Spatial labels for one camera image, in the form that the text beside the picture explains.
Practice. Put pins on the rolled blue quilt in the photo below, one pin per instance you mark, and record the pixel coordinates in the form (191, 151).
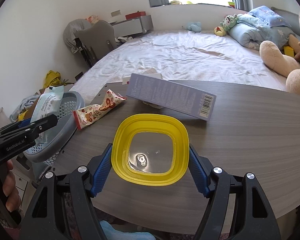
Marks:
(250, 32)

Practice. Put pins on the yellow cloth bag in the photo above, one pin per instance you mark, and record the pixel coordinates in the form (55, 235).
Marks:
(52, 79)

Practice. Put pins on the light blue blanket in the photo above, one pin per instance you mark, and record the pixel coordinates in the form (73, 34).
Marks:
(20, 111)

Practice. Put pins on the white card box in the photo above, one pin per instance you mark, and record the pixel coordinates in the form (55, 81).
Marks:
(152, 72)

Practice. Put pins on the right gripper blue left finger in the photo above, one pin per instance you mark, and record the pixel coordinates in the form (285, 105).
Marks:
(100, 166)

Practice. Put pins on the red box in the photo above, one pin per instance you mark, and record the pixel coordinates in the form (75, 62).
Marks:
(135, 15)

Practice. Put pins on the light blue wipes packet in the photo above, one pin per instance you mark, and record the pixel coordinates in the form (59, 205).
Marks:
(48, 103)

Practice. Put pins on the blue patterned pillow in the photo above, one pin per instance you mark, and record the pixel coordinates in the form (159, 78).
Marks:
(269, 17)

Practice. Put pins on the yellow toy block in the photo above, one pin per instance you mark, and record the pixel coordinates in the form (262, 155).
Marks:
(289, 51)

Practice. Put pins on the purple fluffy rug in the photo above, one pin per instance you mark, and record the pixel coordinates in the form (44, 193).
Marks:
(115, 228)

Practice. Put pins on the person's left hand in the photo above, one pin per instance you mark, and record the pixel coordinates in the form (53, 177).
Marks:
(10, 190)

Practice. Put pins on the red white snack wrapper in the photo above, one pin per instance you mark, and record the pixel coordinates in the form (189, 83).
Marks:
(88, 115)

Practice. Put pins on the large beige teddy bear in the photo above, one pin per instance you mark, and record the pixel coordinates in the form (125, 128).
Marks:
(285, 65)

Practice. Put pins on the cardboard box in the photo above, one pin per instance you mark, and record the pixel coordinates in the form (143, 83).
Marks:
(29, 112)

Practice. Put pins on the small blue plush toy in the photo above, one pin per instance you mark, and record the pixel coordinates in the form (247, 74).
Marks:
(195, 27)

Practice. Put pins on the grey garment on chair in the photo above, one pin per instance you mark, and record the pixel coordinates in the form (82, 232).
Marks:
(69, 33)

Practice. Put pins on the blue grey trash basket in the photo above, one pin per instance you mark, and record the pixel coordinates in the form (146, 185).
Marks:
(58, 136)

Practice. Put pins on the grey chair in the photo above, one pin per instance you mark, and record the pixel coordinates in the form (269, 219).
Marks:
(96, 42)

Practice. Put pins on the yellow plastic lid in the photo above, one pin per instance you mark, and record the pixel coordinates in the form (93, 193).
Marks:
(151, 150)

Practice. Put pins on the grey white nightstand drawer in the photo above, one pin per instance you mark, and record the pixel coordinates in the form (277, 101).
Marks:
(135, 26)

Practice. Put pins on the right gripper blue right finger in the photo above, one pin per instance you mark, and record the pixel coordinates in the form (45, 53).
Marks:
(200, 168)

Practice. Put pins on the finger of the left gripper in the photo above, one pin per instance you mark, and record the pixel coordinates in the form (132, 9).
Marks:
(42, 125)
(14, 126)

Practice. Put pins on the yellow red plush toy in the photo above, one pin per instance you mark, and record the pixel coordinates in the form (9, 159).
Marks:
(219, 31)

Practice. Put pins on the green plush toy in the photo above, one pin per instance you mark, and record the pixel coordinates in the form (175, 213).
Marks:
(230, 21)

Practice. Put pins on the purple toothpaste box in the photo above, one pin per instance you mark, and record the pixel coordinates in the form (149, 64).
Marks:
(175, 96)

